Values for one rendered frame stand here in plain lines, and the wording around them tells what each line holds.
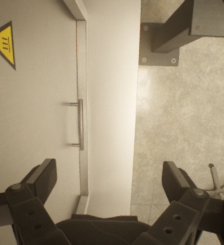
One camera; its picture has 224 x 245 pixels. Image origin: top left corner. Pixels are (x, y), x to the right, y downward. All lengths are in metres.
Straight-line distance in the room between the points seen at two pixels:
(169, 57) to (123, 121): 0.92
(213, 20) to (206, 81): 1.04
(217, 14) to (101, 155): 0.55
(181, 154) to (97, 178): 1.05
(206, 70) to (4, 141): 1.48
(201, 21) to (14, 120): 0.48
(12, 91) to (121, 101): 0.43
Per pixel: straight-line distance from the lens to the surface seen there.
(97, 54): 0.61
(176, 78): 1.48
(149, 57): 1.42
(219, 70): 1.61
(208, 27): 0.55
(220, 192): 1.87
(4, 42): 0.24
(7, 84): 0.23
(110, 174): 0.70
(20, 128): 0.26
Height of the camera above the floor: 1.40
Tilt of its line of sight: 76 degrees down
